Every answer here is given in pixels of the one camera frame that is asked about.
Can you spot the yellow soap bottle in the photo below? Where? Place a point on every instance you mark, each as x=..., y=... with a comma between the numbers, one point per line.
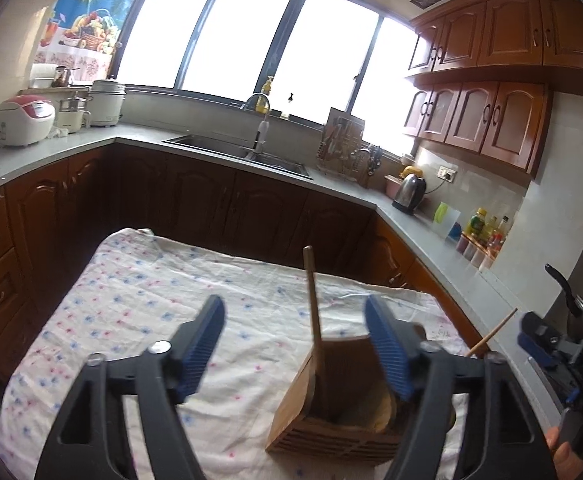
x=262, y=103

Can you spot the spice jar set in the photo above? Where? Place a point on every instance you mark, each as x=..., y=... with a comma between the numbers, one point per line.
x=481, y=257

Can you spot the wooden utensil holder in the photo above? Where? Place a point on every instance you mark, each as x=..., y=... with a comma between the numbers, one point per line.
x=366, y=420

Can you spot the wooden cabinets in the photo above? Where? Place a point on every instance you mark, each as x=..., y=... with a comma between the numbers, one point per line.
x=485, y=73
x=53, y=218

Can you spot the white pink rice cooker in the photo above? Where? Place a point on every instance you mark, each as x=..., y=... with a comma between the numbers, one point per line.
x=25, y=120

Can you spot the tropical fruit poster blind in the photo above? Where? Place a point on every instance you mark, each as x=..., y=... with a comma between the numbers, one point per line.
x=81, y=35

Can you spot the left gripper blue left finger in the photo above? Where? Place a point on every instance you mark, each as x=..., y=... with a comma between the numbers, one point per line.
x=89, y=440

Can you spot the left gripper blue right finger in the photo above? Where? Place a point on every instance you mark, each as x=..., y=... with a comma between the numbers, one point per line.
x=502, y=438

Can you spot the steel electric kettle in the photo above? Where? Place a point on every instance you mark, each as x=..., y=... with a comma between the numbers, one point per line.
x=411, y=193

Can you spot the upper wooden cabinets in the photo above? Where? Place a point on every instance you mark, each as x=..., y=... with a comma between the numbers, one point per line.
x=485, y=73

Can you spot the green yellow drink bottle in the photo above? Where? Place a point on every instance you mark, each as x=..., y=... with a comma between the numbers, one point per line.
x=476, y=223

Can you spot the wooden chopstick angled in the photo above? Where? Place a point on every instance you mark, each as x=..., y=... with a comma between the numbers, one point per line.
x=482, y=344

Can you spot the white cup green lid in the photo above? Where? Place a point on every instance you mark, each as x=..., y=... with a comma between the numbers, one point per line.
x=444, y=219

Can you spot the wooden chopstick one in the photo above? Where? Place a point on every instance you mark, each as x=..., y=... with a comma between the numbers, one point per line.
x=321, y=387

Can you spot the white tall cooker pot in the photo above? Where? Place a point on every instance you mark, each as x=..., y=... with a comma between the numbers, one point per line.
x=105, y=102

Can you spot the knife and utensil rack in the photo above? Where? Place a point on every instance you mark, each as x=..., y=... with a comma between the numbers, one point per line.
x=343, y=151

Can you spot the person's right hand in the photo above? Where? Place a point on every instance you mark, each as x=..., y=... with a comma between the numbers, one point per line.
x=567, y=463

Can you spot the black wok with handle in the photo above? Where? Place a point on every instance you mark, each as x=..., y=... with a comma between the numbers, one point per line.
x=573, y=302

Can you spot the lower wooden cabinets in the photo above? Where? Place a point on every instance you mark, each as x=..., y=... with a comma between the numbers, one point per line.
x=53, y=218

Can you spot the steel sink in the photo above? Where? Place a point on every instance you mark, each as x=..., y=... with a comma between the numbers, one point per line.
x=241, y=152

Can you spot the small white appliance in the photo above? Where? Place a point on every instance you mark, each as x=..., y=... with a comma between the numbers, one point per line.
x=73, y=114

